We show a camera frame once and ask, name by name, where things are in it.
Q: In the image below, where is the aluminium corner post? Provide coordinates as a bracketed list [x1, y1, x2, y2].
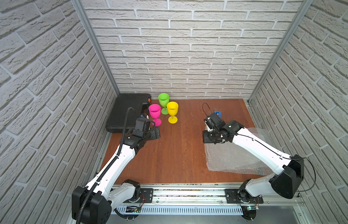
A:
[247, 0, 313, 104]
[72, 0, 120, 96]

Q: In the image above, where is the left aluminium corner post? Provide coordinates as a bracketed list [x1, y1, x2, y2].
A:
[72, 0, 120, 96]

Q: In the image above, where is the pink plastic wine glass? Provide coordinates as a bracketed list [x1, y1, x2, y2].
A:
[148, 104, 161, 127]

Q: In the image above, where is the black plastic tool case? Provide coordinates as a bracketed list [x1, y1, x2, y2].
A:
[105, 93, 152, 134]

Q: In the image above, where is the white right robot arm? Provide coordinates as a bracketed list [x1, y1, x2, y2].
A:
[204, 118, 304, 203]

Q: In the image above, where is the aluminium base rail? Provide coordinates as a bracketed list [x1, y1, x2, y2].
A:
[67, 183, 306, 224]

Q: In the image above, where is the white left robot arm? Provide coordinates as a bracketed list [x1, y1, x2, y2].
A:
[72, 127, 160, 224]

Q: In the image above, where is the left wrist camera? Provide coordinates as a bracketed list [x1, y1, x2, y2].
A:
[133, 117, 151, 136]

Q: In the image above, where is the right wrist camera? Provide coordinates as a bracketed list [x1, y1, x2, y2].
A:
[204, 113, 226, 132]

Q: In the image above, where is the yellow plastic wine glass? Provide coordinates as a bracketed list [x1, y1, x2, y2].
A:
[167, 101, 179, 124]

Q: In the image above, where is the right aluminium corner post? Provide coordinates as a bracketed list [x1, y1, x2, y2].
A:
[247, 0, 313, 104]

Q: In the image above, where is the blue tape dispenser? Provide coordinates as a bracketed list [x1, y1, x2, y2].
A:
[214, 111, 222, 117]

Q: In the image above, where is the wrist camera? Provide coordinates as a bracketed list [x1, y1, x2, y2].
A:
[204, 113, 226, 132]
[133, 117, 151, 136]

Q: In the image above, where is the green plastic wine glass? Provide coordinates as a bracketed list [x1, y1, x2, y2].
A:
[158, 93, 169, 115]

